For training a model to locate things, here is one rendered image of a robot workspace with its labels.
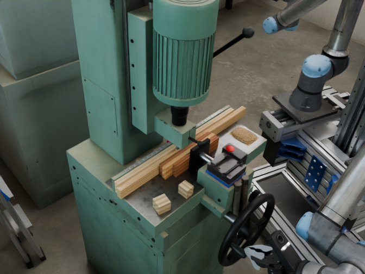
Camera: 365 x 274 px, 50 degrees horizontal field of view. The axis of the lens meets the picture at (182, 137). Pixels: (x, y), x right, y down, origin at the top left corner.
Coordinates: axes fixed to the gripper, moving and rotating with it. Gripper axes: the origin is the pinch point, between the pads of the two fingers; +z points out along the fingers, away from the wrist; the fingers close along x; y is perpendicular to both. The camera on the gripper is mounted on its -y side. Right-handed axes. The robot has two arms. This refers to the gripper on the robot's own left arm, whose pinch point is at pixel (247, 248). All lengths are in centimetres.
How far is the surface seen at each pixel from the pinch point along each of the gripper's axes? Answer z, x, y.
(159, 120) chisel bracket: 30, 4, -40
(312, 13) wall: 175, 354, -32
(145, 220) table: 23.1, -17.4, -14.5
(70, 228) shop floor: 134, -6, 25
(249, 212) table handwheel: 0.8, 5.0, -9.5
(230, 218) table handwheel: 13.4, 8.0, -2.4
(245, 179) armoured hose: 6.6, 12.9, -16.0
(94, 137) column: 67, -4, -34
